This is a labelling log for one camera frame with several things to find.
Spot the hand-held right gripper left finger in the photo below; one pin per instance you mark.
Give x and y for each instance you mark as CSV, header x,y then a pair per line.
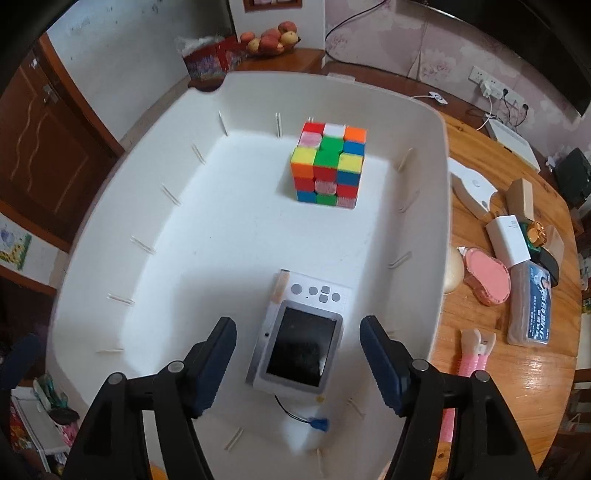
x,y
212,369

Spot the white rack with clutter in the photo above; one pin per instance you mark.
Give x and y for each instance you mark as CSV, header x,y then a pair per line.
x,y
41,415

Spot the black flat television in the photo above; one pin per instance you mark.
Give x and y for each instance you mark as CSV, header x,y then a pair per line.
x,y
531,37

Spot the red gift box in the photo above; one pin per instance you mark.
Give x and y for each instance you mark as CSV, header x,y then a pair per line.
x,y
207,60

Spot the clear plastic box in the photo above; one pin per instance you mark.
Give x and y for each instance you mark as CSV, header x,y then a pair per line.
x,y
531,304

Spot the brown wooden door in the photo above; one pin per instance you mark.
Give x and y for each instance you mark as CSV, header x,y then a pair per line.
x,y
41,152

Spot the small cardboard box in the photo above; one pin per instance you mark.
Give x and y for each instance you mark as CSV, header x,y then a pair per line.
x,y
521,196

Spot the small white charging pad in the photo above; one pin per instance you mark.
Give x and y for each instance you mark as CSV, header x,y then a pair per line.
x,y
437,98

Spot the pink shell compact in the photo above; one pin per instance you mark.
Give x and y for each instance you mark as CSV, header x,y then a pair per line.
x,y
487,277

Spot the colourful wall sticker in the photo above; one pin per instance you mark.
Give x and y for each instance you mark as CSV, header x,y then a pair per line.
x,y
14,242

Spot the wooden side cabinet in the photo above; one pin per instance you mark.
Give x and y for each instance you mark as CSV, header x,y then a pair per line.
x,y
302,60

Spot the white set-top box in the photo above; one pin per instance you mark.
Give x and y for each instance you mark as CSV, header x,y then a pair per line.
x,y
512,143

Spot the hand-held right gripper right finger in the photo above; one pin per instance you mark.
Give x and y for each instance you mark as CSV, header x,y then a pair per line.
x,y
383,364

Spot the dark fruit bowl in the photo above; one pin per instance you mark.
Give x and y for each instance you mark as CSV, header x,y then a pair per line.
x,y
270,53

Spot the small white digital camera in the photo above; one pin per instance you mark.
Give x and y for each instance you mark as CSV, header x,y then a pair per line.
x,y
300,346

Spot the white plug charger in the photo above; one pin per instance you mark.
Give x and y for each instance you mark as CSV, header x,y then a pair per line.
x,y
487,88

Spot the white curved plastic device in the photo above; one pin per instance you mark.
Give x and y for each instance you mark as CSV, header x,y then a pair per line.
x,y
471,189

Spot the multicoloured puzzle cube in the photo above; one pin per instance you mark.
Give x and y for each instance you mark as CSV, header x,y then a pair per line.
x,y
328,157

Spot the white rectangular box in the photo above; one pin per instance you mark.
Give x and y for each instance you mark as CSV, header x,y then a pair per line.
x,y
505,240

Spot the cream round compact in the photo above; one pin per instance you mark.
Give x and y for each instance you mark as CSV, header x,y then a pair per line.
x,y
453,272

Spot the pink comb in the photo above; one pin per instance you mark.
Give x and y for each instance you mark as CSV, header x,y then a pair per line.
x,y
471,364

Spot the white plastic bin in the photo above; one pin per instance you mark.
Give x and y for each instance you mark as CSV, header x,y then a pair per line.
x,y
207,230

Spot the white wall power outlet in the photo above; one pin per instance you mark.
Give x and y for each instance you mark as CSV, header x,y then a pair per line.
x,y
501,85

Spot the gold round ornament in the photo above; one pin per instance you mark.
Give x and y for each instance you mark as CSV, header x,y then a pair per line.
x,y
535,234

